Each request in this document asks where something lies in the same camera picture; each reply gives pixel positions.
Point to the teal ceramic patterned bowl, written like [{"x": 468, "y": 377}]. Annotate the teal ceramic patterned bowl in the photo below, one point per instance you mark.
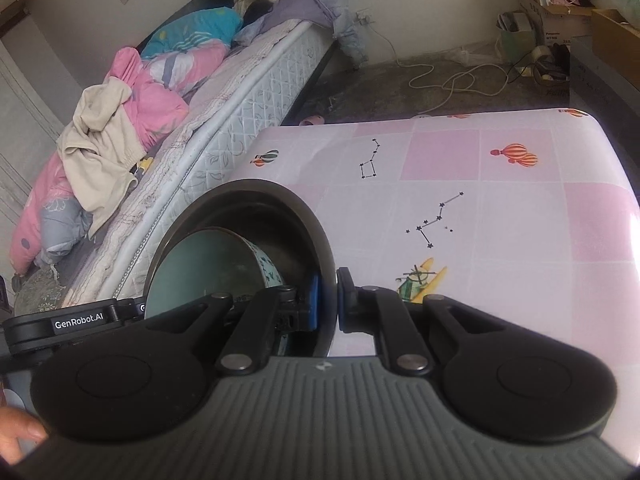
[{"x": 208, "y": 262}]

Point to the brown cardboard box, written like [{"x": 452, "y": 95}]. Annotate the brown cardboard box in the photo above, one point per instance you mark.
[{"x": 616, "y": 43}]

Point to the white slipper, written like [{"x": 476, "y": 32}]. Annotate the white slipper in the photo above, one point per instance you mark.
[{"x": 314, "y": 120}]

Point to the pink floral blanket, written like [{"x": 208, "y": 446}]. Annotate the pink floral blanket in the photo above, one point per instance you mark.
[{"x": 53, "y": 221}]

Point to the pink patterned tablecloth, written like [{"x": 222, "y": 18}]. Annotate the pink patterned tablecloth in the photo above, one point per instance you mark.
[{"x": 526, "y": 215}]

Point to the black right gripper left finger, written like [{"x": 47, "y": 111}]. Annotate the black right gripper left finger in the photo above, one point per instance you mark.
[{"x": 281, "y": 320}]

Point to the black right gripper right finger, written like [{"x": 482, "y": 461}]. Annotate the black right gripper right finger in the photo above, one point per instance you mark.
[{"x": 409, "y": 339}]

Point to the tape roll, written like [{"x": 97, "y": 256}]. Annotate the tape roll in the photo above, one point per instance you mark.
[{"x": 541, "y": 55}]

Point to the large black grey carton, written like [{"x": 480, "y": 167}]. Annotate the large black grey carton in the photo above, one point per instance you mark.
[{"x": 598, "y": 89}]

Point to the lavender grey bedsheet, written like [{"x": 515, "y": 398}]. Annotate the lavender grey bedsheet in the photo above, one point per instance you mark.
[{"x": 330, "y": 14}]

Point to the beige cloth garment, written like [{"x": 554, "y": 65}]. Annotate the beige cloth garment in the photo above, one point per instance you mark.
[{"x": 98, "y": 148}]

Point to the white quilted mattress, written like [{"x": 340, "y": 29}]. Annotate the white quilted mattress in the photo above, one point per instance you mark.
[{"x": 253, "y": 89}]

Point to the blue cartoon pillow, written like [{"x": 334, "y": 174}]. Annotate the blue cartoon pillow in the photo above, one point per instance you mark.
[{"x": 192, "y": 31}]

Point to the small stainless steel bowl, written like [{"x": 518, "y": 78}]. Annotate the small stainless steel bowl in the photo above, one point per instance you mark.
[{"x": 276, "y": 220}]

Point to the green paper bag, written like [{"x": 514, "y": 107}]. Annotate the green paper bag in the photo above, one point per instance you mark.
[{"x": 517, "y": 36}]

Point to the person's left hand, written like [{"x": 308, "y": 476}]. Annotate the person's left hand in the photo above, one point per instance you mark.
[{"x": 16, "y": 425}]

